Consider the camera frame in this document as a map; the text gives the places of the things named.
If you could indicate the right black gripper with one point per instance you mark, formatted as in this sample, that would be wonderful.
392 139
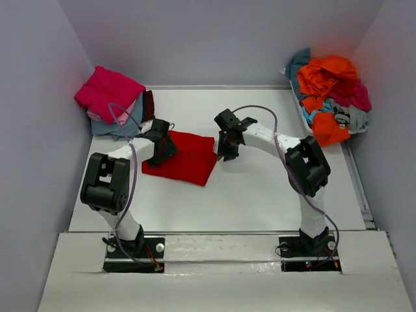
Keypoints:
227 149

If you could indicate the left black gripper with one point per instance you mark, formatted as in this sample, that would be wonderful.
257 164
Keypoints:
164 151

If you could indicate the red t shirt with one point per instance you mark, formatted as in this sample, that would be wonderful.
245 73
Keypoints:
193 163

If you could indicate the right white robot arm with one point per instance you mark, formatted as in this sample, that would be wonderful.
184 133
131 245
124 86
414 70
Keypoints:
307 170

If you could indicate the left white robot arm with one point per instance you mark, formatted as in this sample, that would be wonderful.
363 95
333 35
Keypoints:
110 181

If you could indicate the maroon folded t shirt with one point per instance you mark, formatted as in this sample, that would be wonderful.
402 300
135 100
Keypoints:
148 106

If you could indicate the grey-blue folded t shirt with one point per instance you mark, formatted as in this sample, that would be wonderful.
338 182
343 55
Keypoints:
130 128

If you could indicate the pink folded t shirt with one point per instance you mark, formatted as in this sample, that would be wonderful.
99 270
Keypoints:
122 118

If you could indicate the magenta folded t shirt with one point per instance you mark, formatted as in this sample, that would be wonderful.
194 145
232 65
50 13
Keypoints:
106 86

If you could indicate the light blue t shirt in pile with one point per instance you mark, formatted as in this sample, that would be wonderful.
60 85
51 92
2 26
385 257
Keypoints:
310 116

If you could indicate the orange t shirt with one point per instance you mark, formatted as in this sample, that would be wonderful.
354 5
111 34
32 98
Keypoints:
316 80

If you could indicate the teal-grey t shirt in pile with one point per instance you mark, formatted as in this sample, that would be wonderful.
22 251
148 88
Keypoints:
299 60

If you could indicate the grey t shirt in pile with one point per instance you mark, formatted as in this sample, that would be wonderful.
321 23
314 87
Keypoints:
354 119

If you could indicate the white laundry basket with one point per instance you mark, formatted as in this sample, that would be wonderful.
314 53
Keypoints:
332 123

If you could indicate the magenta t shirt in pile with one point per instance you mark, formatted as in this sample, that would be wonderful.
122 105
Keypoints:
360 99

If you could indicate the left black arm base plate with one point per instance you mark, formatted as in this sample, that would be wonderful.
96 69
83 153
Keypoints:
149 260

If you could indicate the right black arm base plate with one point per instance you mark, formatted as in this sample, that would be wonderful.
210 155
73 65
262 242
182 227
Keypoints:
295 258

